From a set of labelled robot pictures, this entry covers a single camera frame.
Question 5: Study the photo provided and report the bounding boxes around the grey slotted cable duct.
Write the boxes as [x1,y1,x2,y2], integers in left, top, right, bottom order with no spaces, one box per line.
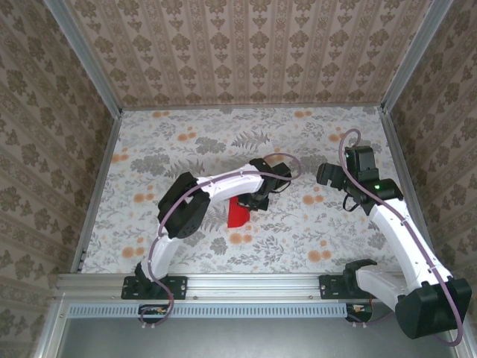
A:
[68,302,353,318]

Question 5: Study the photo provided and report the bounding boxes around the aluminium mounting rail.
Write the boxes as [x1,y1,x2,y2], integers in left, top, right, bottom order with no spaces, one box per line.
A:
[55,273,456,299]

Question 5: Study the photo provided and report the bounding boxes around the floral table covering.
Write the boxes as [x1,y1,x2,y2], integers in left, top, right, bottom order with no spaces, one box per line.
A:
[80,107,428,275]

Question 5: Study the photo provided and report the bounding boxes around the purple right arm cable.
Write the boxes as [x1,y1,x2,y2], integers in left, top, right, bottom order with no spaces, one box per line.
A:
[337,128,467,348]

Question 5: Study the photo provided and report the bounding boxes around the aluminium frame post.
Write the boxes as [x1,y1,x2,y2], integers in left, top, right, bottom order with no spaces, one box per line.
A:
[43,0,124,117]
[382,0,455,113]

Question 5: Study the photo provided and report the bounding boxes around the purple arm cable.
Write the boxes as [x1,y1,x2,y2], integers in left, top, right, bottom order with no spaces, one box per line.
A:
[139,151,302,331]
[337,128,467,348]

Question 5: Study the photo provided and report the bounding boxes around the grey metal panel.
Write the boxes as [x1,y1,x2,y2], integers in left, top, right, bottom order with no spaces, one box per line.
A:
[55,301,459,358]

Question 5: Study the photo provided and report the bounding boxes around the red cloth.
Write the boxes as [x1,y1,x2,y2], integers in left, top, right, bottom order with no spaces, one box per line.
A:
[226,196,251,229]

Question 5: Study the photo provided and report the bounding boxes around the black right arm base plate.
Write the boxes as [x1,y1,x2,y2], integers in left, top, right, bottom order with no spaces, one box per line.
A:
[319,274,388,301]

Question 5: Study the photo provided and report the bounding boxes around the aluminium side rail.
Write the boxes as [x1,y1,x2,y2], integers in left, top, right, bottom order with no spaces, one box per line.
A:
[70,111,123,273]
[379,107,440,271]

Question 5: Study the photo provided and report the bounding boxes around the aluminium rear rail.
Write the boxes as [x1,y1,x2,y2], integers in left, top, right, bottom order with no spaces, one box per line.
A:
[119,104,385,111]

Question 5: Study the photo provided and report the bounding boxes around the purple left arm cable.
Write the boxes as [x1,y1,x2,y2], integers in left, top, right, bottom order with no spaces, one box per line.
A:
[139,151,302,331]

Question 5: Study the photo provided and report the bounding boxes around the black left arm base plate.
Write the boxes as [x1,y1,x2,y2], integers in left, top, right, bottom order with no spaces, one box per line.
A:
[121,275,187,301]

